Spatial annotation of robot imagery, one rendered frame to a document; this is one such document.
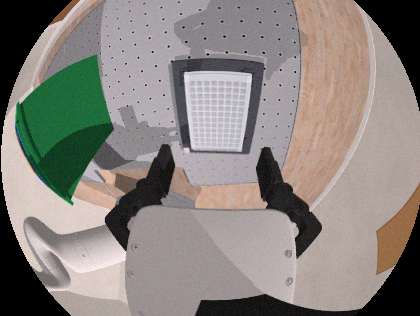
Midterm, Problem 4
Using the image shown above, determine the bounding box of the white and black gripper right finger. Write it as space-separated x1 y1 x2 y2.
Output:
256 147 322 259

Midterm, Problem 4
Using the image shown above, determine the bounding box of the green open-top bin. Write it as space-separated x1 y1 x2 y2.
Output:
15 54 114 206

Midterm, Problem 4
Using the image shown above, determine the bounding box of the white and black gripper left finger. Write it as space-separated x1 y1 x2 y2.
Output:
105 144 175 251

